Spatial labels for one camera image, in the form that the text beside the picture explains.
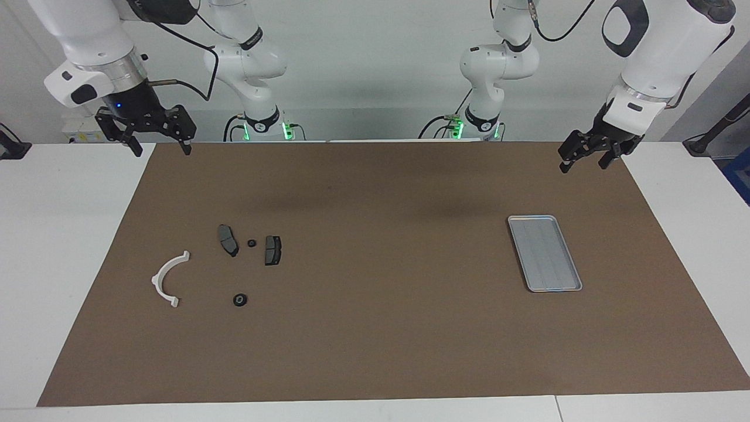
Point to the large black bearing gear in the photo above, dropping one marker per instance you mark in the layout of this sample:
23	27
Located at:
239	300

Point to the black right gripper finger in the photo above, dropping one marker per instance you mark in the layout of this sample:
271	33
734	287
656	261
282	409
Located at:
132	142
186	132

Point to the black desk clamp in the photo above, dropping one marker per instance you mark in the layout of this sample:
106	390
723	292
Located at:
12	151

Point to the white power strip box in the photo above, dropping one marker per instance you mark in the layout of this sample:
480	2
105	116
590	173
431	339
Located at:
79	132

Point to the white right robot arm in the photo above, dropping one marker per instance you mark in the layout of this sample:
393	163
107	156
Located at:
88	29

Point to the silver metal tray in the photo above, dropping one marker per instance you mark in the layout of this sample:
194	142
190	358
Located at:
545	255

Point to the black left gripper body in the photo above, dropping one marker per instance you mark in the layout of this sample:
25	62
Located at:
612	138

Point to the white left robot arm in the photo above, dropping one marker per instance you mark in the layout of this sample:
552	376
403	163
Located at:
674	47

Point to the dark grey curved brake pad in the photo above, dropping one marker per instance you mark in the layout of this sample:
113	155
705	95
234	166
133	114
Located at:
227	239

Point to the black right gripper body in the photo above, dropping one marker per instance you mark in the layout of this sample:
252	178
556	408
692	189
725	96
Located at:
135	111

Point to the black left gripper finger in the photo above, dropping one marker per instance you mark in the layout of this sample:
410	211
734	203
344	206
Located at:
572	151
611	158

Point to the dark grey rectangular brake pad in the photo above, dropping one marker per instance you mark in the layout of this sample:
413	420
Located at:
273	251

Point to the brown table mat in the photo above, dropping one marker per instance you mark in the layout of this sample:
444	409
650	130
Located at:
375	328

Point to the blue crate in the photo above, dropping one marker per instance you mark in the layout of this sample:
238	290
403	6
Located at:
741	176

